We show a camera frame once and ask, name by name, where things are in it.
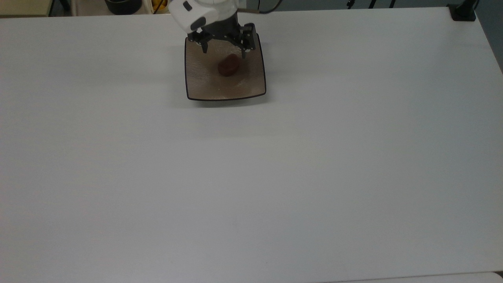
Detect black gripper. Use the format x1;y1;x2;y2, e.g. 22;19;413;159
186;13;257;60

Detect small round brown food item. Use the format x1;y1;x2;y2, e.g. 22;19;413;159
218;54;240;77

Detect square brown ceramic plate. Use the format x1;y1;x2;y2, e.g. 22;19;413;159
185;33;267;102

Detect black round bucket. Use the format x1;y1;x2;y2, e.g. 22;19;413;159
105;0;143;15

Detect black tripod legs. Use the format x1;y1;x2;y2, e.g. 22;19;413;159
346;0;397;9

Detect beige wooden cabinet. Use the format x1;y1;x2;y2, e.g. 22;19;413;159
0;0;54;17

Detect black stand base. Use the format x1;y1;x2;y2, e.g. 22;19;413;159
447;0;478;22

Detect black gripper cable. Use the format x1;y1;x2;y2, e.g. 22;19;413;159
238;0;283;15

